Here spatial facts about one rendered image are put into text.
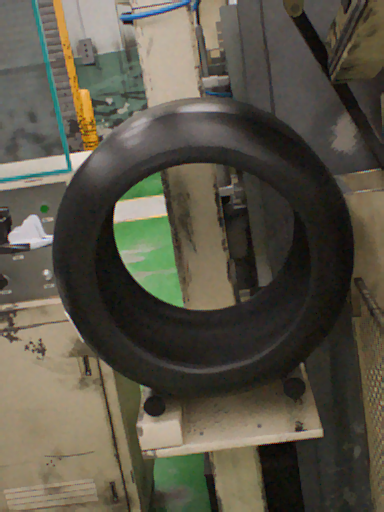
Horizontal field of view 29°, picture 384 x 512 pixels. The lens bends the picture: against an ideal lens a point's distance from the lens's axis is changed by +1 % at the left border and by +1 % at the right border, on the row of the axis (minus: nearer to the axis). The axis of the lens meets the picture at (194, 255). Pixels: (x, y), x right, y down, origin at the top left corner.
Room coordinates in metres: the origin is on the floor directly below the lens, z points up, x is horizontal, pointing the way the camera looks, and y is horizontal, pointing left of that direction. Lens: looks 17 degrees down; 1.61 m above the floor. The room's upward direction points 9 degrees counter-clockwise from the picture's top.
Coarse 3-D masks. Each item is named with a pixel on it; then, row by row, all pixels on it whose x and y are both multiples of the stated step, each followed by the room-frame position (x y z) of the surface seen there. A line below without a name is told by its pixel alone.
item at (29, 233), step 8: (24, 224) 1.40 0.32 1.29; (32, 224) 1.40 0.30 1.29; (16, 232) 1.41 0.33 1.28; (24, 232) 1.40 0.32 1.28; (32, 232) 1.40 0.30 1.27; (16, 240) 1.41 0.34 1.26; (24, 240) 1.40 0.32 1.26; (32, 240) 1.40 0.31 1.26; (40, 240) 1.40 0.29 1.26; (48, 240) 1.41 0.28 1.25; (32, 248) 1.40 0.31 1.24
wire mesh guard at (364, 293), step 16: (368, 304) 1.43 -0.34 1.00; (352, 320) 1.67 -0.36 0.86; (368, 336) 1.51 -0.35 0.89; (368, 352) 1.53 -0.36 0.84; (368, 384) 1.58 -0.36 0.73; (368, 400) 1.67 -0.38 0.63; (368, 416) 1.67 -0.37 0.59; (368, 432) 1.66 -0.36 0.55; (368, 448) 1.67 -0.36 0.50; (368, 464) 1.67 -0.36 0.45
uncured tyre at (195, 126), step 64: (128, 128) 1.34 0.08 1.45; (192, 128) 1.30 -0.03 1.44; (256, 128) 1.30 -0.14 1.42; (320, 192) 1.28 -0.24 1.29; (64, 256) 1.31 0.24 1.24; (320, 256) 1.27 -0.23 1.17; (128, 320) 1.54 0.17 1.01; (192, 320) 1.56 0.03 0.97; (256, 320) 1.55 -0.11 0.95; (320, 320) 1.27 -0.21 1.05; (192, 384) 1.29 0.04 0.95; (256, 384) 1.30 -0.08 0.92
